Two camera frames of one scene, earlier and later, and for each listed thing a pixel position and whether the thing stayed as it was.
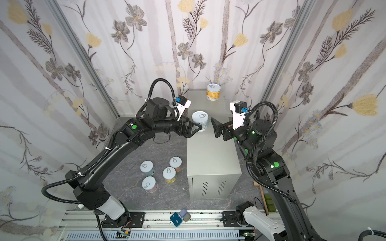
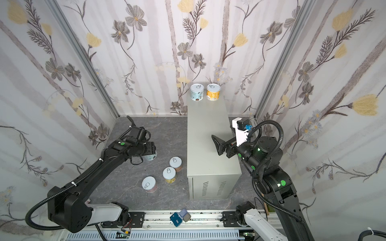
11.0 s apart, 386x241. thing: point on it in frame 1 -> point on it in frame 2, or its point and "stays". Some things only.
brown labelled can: [176, 162] stays
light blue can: [147, 167] -> [150, 157]
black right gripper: [224, 132] -> [227, 146]
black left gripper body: [184, 128] -> [134, 132]
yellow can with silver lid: [169, 173] stays
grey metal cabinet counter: [213, 168] stays
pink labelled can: [149, 184] stays
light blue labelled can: [200, 117] -> [197, 92]
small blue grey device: [177, 218] stays
